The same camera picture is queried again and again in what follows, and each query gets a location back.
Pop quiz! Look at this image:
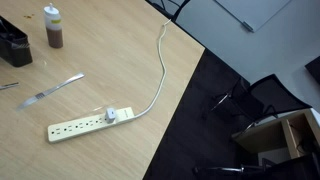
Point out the white plug adapter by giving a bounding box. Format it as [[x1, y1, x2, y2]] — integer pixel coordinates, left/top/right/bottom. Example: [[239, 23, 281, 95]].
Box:
[[104, 107, 117, 124]]

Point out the cream power strip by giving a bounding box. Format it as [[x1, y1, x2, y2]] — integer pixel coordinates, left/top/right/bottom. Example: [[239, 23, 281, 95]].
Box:
[[47, 106, 135, 144]]

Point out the silver table knife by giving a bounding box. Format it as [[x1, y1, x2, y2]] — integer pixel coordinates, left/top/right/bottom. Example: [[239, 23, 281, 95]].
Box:
[[16, 72, 86, 111]]

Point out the wooden shelf unit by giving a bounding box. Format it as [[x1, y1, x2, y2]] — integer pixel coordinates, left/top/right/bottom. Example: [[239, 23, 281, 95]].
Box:
[[231, 108, 320, 161]]

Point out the black mesh office chair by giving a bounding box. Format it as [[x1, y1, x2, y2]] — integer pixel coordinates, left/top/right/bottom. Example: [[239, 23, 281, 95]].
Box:
[[201, 73, 313, 134]]

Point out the white-capped brown sauce bottle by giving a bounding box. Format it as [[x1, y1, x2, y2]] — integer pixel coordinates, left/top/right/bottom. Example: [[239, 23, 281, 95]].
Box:
[[43, 2, 64, 49]]

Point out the black plastic bin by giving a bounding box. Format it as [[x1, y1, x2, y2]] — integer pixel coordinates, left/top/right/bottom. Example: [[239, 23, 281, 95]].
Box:
[[0, 14, 34, 68]]

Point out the dark flat panel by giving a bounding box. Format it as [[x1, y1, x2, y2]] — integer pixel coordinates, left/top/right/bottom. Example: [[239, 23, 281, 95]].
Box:
[[304, 55, 320, 86]]

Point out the white power cable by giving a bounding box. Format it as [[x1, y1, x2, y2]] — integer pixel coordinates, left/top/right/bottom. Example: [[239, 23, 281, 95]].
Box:
[[133, 19, 173, 120]]

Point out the black chair frame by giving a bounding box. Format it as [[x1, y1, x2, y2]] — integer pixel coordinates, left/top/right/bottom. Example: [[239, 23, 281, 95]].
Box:
[[145, 0, 192, 23]]

